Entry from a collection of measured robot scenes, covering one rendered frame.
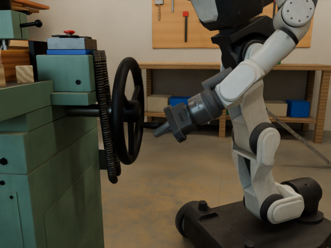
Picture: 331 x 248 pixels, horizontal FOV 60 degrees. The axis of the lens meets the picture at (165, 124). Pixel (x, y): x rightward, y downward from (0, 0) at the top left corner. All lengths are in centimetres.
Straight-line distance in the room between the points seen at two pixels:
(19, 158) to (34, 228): 17
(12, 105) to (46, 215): 29
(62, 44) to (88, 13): 366
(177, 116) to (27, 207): 44
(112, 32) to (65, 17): 72
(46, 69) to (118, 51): 347
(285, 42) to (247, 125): 44
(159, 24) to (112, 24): 67
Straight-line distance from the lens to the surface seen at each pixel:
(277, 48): 84
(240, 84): 79
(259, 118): 122
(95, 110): 80
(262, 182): 133
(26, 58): 81
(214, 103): 80
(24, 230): 76
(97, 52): 75
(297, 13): 84
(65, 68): 75
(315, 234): 155
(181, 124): 82
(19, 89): 65
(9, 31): 86
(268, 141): 121
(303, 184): 157
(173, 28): 400
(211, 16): 108
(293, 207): 146
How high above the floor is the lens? 96
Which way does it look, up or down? 14 degrees down
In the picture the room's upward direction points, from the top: straight up
